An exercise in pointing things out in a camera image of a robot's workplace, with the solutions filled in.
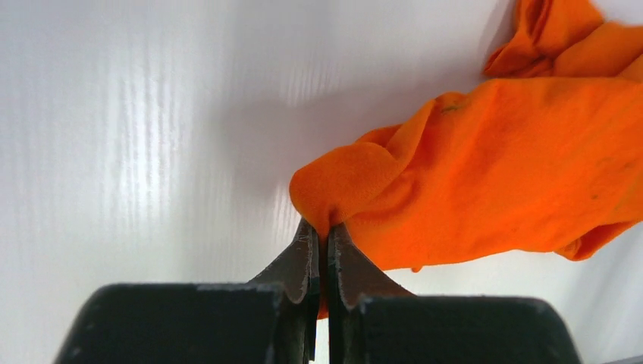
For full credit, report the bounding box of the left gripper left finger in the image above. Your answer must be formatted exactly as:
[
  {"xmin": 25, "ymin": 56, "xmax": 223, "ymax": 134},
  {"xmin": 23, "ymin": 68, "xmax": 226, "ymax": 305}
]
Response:
[{"xmin": 55, "ymin": 221, "xmax": 320, "ymax": 363}]

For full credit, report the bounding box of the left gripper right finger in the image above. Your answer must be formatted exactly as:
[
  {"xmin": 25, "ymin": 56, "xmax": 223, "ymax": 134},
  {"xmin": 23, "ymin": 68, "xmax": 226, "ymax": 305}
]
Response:
[{"xmin": 327, "ymin": 225, "xmax": 581, "ymax": 363}]

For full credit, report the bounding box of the orange t-shirt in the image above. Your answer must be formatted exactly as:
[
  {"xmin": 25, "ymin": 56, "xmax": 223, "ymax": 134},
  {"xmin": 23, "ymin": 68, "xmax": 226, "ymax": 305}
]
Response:
[{"xmin": 289, "ymin": 0, "xmax": 643, "ymax": 320}]

